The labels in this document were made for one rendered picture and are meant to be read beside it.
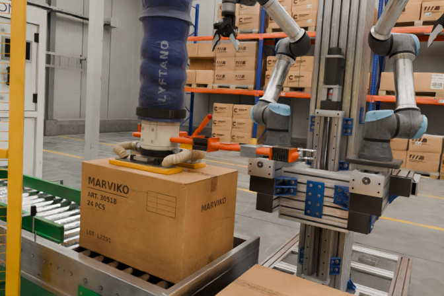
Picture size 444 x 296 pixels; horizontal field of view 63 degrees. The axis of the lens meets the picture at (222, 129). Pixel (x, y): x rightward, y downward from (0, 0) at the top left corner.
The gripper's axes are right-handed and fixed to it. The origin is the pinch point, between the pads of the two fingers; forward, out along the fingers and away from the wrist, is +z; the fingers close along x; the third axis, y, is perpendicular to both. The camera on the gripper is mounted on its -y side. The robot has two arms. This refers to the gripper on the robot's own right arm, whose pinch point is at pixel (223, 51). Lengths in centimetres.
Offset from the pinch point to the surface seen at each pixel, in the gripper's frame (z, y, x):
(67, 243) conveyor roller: 98, -54, 48
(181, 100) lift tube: 26.7, -34.8, -0.7
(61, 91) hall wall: 26, 520, 856
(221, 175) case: 57, -30, -21
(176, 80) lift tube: 18.3, -37.9, 0.1
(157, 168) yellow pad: 55, -48, -1
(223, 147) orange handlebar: 44, -38, -25
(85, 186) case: 68, -54, 36
